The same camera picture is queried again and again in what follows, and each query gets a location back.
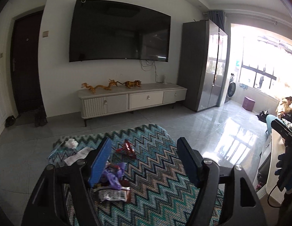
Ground dark brown entrance door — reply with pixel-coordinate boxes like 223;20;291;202
10;10;43;115

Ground dark snack packet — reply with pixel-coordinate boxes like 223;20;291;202
93;180;131;203

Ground teal chair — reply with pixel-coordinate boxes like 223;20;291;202
266;114;277;136

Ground white low tv cabinet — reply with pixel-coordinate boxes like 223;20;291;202
78;83;187;123

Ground purple wrapper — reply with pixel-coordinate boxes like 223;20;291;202
100;162;127;190

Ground white paper receipt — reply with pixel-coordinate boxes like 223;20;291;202
64;147;93;166

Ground silver double door refrigerator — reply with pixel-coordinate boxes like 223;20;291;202
178;19;228;112

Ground cables under television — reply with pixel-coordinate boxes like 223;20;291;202
138;60;163;84

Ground zigzag knitted table cloth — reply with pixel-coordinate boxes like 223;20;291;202
48;123;226;226

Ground large black wall television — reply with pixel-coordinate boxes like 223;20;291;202
69;0;171;62

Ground front loading washing machine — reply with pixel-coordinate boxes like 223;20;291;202
225;73;236;103

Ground white tissue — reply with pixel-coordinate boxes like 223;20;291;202
64;138;79;149

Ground red snack wrapper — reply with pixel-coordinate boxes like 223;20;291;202
115;139;137;159

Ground wall light switch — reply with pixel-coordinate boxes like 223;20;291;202
42;31;49;38

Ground grey window curtain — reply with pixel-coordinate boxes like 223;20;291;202
207;10;226;31

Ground golden dragon figurine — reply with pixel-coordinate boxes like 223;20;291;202
81;79;122;93

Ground seated person in yellow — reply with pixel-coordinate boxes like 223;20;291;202
276;96;292;119

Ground white router on cabinet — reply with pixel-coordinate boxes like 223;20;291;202
163;75;167;84

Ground purple cube stool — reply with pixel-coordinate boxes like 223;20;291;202
242;96;255;112

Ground dark shoes by door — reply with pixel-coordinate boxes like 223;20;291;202
35;110;47;127

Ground golden tiger figurine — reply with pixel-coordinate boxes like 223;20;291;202
123;80;141;89

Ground black bag on floor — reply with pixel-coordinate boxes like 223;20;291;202
256;110;269;123

